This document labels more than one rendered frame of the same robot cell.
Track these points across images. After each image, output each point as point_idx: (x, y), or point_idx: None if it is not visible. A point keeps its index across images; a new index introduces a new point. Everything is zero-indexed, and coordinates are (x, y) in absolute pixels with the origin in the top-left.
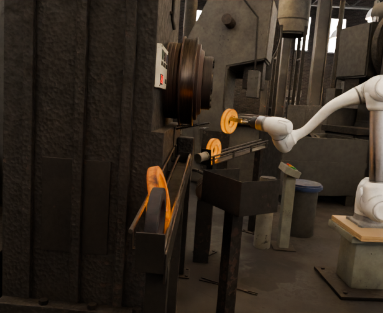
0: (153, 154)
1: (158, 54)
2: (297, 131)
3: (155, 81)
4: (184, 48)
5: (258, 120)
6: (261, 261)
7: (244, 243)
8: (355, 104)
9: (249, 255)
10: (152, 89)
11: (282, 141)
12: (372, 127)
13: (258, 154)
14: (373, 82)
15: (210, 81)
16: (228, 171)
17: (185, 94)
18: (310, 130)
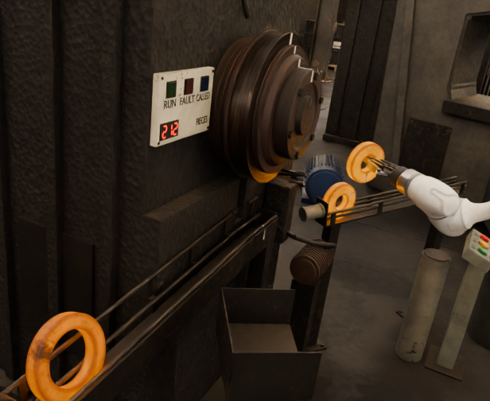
0: (145, 248)
1: (154, 92)
2: (475, 209)
3: (150, 136)
4: (245, 61)
5: (402, 178)
6: (386, 387)
7: (383, 340)
8: None
9: (375, 368)
10: (144, 150)
11: (441, 222)
12: None
13: None
14: None
15: (286, 122)
16: (270, 293)
17: (236, 143)
18: None
